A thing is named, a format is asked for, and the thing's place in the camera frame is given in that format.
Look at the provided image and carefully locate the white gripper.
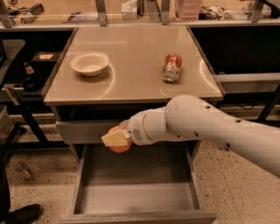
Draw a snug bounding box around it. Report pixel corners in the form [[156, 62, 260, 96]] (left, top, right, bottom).
[[101, 108, 168, 147]]

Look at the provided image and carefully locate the red apple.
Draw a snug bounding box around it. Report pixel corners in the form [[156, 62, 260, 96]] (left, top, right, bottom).
[[109, 126, 132, 153]]

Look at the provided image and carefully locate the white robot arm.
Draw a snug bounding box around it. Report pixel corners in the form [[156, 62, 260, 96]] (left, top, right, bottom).
[[101, 95, 280, 177]]

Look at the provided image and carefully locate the closed grey top drawer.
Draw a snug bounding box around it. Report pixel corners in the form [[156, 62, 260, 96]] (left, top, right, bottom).
[[55, 116, 214, 144]]

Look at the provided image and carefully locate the grey drawer cabinet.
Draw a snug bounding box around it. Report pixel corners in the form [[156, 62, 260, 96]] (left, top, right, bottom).
[[41, 24, 226, 165]]

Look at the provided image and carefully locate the open grey middle drawer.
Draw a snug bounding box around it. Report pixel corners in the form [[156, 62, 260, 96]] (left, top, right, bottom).
[[58, 143, 217, 224]]

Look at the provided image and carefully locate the white paper bowl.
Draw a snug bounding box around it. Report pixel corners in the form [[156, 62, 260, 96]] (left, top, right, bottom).
[[70, 52, 109, 77]]

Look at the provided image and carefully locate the orange soda can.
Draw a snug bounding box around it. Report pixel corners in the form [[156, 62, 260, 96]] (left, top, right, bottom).
[[162, 52, 182, 82]]

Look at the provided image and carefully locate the white tissue box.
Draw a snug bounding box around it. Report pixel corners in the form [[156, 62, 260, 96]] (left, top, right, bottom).
[[122, 0, 137, 19]]

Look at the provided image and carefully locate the black shoe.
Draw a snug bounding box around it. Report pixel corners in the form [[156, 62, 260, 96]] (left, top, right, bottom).
[[4, 204, 43, 224]]

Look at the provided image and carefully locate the black desk frame left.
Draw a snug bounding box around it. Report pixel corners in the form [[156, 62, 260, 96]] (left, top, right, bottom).
[[3, 85, 68, 150]]

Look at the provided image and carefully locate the black coiled cable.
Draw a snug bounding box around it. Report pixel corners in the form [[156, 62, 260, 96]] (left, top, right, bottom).
[[8, 3, 46, 25]]

